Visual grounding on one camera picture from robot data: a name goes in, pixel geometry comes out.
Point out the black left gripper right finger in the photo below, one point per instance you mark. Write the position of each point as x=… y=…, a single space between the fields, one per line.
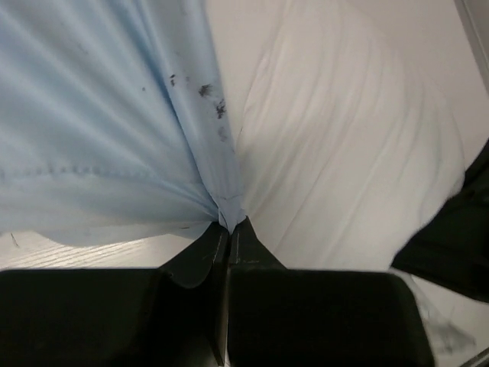
x=293 y=317

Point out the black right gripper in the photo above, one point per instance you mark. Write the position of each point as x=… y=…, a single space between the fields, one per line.
x=452 y=249

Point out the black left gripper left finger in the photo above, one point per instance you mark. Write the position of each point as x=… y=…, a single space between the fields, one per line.
x=166 y=316

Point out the white pillow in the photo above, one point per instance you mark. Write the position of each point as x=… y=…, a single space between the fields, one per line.
x=345 y=149

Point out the light blue pillowcase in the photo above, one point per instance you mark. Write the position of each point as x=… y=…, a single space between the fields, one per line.
x=114 y=124

